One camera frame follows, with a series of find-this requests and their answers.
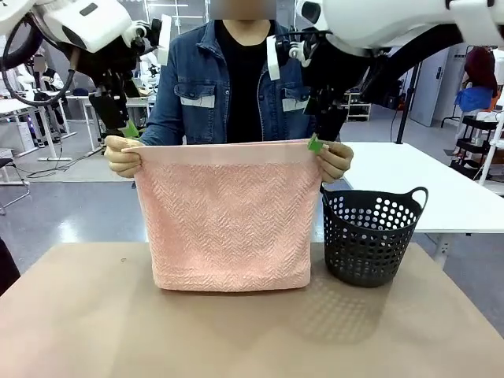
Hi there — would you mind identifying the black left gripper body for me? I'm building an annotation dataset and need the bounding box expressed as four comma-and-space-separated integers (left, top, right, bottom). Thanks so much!
88, 70, 131, 134

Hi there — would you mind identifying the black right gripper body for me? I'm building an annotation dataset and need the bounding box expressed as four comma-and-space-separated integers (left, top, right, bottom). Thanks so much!
306, 65, 350, 142

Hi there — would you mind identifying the pink towel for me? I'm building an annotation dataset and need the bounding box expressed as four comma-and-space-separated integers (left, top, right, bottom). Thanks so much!
120, 138, 324, 293

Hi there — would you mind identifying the black perforated plastic basket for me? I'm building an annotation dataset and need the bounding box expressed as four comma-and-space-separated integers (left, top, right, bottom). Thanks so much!
321, 186, 429, 288

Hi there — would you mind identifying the person's left hand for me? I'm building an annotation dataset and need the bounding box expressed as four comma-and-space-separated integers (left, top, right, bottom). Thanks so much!
314, 140, 354, 184

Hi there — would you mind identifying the person's right hand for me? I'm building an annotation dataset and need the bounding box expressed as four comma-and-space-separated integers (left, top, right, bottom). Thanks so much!
105, 135, 143, 180

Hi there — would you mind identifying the long white lab desk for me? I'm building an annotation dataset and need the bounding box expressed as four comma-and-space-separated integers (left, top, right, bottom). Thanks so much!
72, 94, 158, 155

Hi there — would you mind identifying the wooden shoe rack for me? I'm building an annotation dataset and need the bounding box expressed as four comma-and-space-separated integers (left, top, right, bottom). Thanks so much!
343, 91, 373, 122

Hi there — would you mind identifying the person in varsity jacket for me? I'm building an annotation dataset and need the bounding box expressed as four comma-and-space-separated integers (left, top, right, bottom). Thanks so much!
33, 54, 68, 139

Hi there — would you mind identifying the black tripod stand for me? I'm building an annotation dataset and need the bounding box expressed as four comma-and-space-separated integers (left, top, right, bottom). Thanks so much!
395, 61, 421, 145

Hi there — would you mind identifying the person in denim jacket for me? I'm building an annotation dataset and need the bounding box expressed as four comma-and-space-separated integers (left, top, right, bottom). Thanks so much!
138, 0, 347, 146

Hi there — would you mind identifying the white drawer cabinet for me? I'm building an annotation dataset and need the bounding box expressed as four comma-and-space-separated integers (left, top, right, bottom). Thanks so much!
17, 120, 39, 153

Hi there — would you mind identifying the large white table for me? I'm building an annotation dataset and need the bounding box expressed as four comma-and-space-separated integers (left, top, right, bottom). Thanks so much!
336, 141, 504, 272

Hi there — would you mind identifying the white desk with T-foot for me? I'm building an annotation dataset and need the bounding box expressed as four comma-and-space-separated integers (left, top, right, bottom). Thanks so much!
0, 92, 78, 163

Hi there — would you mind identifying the grey door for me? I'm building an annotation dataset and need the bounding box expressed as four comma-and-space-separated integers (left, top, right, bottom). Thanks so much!
409, 46, 453, 128

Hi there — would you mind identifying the black metal chair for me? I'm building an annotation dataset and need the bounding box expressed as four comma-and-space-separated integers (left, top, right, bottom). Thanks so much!
0, 157, 32, 217

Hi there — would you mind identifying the black utility cart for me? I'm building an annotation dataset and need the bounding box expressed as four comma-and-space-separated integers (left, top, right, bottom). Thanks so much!
450, 116, 504, 171

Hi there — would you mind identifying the blue cloth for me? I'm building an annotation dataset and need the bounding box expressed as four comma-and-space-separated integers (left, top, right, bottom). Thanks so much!
454, 86, 498, 114

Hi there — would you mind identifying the white metal rack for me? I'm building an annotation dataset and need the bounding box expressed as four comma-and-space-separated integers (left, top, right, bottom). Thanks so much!
477, 109, 504, 196

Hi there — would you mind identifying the black right arm cable sleeve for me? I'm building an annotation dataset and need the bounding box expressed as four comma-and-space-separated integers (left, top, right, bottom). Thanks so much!
360, 23, 476, 110

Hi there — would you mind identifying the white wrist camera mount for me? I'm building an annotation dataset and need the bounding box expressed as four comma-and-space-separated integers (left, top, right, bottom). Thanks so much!
128, 14, 173, 66
265, 33, 318, 82

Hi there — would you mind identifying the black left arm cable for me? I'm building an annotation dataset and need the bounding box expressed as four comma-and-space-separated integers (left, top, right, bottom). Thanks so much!
0, 11, 78, 108

